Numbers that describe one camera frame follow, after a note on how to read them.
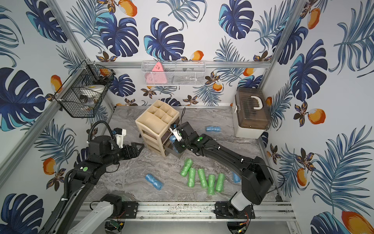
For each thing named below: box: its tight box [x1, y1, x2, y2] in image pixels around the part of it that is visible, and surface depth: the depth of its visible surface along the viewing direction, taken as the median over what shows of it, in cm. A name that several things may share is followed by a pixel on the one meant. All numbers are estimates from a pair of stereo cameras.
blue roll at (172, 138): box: [169, 134, 177, 144], surface depth 81 cm
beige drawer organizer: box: [134, 99, 181, 157], surface depth 83 cm
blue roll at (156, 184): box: [145, 173, 164, 191], surface depth 83 cm
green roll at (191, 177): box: [187, 167, 196, 188], surface depth 86 cm
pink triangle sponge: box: [145, 61, 168, 85], surface depth 92 cm
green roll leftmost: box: [180, 158, 193, 177], surface depth 90 cm
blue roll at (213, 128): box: [205, 125, 222, 132], surface depth 107 cm
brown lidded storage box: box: [232, 87, 271, 139], surface depth 98 cm
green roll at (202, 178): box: [197, 168, 208, 189], surface depth 85 cm
